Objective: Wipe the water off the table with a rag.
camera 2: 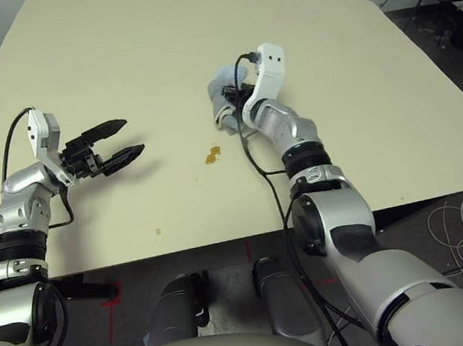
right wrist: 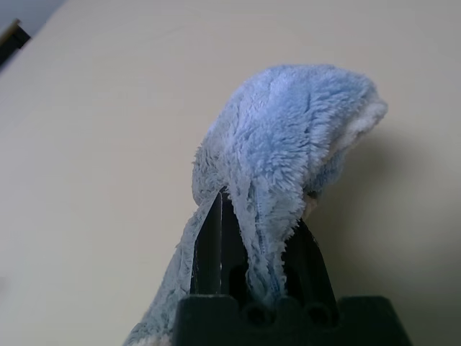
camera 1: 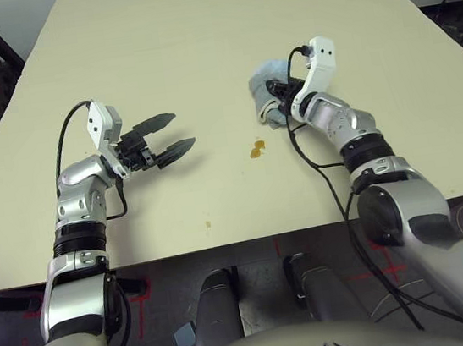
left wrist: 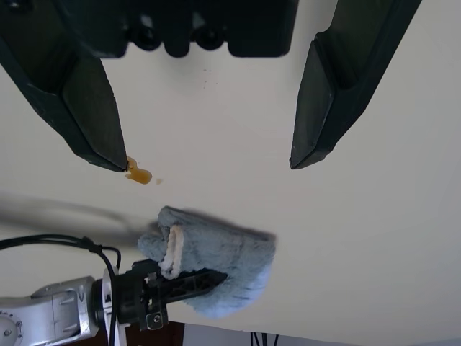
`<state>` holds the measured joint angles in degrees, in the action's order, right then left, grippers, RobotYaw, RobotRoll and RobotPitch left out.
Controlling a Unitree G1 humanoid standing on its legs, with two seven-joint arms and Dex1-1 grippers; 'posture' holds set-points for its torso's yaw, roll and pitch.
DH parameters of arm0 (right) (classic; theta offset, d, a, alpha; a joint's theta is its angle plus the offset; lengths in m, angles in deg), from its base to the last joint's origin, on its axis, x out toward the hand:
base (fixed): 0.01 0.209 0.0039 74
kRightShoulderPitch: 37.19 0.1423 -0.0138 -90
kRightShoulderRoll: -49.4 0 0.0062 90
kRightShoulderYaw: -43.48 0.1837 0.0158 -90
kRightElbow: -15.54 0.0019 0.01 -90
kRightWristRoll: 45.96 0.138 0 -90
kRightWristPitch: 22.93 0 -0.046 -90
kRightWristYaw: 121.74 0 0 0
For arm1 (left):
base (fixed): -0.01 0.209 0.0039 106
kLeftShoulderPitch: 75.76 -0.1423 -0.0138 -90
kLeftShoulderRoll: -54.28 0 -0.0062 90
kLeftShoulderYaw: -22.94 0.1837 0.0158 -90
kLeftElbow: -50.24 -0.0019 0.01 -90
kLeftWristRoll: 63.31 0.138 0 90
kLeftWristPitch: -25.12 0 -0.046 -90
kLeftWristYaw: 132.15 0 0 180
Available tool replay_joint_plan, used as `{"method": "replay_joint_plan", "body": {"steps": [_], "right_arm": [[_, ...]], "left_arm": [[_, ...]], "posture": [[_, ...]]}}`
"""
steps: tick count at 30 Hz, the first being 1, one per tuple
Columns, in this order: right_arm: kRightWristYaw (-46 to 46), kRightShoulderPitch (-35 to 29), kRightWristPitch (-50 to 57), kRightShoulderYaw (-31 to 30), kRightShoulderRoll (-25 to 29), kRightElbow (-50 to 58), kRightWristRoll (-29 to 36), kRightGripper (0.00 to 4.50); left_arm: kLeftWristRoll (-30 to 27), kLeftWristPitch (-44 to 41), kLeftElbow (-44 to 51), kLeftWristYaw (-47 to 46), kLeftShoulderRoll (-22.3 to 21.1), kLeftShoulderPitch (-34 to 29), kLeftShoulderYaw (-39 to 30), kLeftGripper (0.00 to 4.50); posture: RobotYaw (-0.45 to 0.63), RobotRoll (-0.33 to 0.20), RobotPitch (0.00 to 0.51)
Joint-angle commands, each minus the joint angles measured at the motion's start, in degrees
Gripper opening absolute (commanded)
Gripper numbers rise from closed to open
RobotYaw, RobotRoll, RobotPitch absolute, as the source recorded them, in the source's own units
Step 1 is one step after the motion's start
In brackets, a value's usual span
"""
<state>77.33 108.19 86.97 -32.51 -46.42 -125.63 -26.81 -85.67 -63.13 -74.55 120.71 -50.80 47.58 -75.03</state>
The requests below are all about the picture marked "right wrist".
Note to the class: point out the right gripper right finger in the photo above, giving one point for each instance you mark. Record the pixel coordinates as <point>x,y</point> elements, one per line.
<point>311,274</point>

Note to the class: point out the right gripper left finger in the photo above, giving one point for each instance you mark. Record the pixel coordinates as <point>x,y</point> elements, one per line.
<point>209,259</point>

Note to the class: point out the light blue fluffy rag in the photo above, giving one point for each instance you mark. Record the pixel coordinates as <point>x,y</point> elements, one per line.
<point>281,137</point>

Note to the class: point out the dark object at table edge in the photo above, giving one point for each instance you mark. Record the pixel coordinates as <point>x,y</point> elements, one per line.
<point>14,41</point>

